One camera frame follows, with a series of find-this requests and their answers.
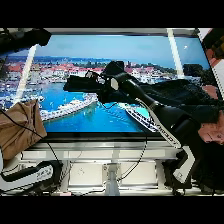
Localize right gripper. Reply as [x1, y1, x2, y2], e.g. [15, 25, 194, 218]
[75, 75, 108, 95]

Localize blue jeans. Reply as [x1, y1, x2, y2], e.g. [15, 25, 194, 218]
[143, 78, 224, 125]

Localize brown garment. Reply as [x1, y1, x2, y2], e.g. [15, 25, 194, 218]
[0, 99, 48, 162]

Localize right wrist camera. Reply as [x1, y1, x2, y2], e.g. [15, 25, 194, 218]
[104, 60, 127, 77]

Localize silver frame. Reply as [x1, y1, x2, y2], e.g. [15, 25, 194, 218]
[18, 28, 204, 197]

